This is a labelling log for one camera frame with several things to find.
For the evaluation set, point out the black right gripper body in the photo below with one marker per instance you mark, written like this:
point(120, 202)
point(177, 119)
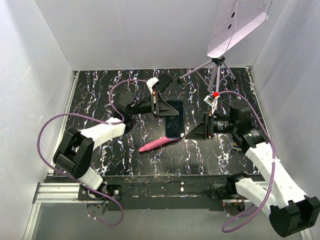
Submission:
point(210, 125)

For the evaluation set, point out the lilac tripod stand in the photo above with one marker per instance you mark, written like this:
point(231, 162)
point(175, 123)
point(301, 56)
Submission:
point(214, 83)

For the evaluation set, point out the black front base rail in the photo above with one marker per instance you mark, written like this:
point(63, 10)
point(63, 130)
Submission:
point(172, 192)

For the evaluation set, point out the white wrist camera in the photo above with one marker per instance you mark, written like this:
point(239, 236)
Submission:
point(151, 83)
point(212, 100)

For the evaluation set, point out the lilac perforated board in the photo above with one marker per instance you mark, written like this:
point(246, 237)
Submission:
point(234, 20)

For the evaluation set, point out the pink cylindrical tool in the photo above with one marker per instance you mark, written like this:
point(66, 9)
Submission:
point(157, 143)

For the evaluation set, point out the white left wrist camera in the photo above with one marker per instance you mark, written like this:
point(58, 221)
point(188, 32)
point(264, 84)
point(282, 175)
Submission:
point(151, 83)

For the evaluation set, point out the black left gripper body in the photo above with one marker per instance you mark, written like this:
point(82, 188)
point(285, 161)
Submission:
point(153, 103)

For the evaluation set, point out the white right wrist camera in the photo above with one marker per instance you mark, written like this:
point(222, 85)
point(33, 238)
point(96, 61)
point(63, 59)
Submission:
point(212, 100)

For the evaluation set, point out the aluminium frame rail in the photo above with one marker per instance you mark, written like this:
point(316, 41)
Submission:
point(56, 193)

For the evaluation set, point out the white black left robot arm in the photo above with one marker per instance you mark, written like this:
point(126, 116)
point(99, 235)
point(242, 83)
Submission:
point(74, 153)

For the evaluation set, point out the yellow and blue toy brick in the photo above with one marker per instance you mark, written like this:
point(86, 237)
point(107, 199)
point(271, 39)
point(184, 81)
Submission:
point(237, 147)

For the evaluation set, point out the blue smartphone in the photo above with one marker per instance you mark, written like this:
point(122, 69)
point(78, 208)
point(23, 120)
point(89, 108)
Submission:
point(175, 125)

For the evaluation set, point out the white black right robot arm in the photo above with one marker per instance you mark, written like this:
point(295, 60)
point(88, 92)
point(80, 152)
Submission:
point(288, 208)

